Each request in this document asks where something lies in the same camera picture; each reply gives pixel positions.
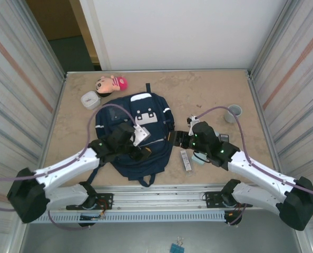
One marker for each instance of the white square box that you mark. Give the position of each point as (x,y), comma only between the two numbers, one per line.
(89,100)

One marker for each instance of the pink plush doll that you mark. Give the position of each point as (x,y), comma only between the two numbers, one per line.
(111,84)

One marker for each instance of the light blue pencil case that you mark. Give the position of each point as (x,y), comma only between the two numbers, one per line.
(198,159)

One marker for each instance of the navy blue backpack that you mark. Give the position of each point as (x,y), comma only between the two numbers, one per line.
(151,163)

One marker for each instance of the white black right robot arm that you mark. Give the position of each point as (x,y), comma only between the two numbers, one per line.
(262,171)

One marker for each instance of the grey cup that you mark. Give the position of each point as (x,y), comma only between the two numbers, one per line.
(231,117)

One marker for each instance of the black calculator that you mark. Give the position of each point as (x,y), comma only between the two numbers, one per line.
(224,137)

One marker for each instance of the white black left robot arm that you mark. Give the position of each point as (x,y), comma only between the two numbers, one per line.
(67,163)

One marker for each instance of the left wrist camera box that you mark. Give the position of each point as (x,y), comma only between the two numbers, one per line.
(142,134)

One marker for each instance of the aluminium mounting rail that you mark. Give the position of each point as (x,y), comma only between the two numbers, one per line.
(159,196)

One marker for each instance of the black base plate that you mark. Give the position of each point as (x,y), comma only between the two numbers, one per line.
(105,199)
(211,196)

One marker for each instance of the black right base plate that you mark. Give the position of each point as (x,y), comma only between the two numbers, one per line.
(211,196)

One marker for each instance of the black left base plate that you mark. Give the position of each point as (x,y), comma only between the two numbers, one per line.
(105,199)

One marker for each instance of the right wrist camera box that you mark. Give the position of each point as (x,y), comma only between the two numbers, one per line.
(192,126)

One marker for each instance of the blue binder clip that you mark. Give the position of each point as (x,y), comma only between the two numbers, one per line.
(181,249)
(173,248)

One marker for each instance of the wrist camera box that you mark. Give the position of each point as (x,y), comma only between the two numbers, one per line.
(192,126)
(142,134)

